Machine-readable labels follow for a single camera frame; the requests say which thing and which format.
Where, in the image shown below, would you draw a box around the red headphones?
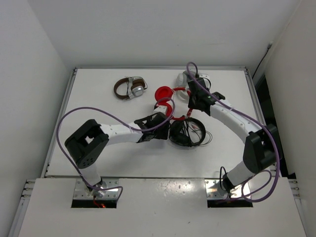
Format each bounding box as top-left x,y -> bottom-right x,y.
154,86 -> 191,117

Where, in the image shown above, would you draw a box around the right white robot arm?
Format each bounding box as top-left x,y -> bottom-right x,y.
188,78 -> 281,192

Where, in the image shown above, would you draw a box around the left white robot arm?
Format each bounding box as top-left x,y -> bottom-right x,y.
65,112 -> 170,191

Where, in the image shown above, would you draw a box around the white grey headphones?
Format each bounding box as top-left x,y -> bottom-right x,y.
176,71 -> 211,102

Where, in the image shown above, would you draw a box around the brown silver headphones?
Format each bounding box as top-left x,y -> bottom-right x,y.
113,77 -> 148,100

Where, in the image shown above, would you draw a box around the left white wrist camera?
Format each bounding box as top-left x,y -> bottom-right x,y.
154,105 -> 168,115

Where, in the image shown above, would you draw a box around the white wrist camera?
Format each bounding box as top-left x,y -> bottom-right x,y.
196,73 -> 210,79
154,105 -> 168,115

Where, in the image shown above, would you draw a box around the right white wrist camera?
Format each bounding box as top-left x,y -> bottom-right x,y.
196,73 -> 210,79

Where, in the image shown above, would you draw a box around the black headphones with cable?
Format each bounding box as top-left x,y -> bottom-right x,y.
168,118 -> 213,148

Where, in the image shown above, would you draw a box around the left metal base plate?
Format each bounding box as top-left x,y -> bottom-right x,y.
73,179 -> 119,200

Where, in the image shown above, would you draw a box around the metal base plate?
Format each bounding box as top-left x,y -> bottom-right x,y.
204,179 -> 242,200
73,179 -> 119,200

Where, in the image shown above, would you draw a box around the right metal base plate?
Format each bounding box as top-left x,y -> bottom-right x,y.
204,179 -> 242,200

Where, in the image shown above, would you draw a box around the black wall cable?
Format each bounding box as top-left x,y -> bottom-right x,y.
252,42 -> 273,77

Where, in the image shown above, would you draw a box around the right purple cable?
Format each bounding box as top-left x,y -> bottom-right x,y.
186,61 -> 281,204

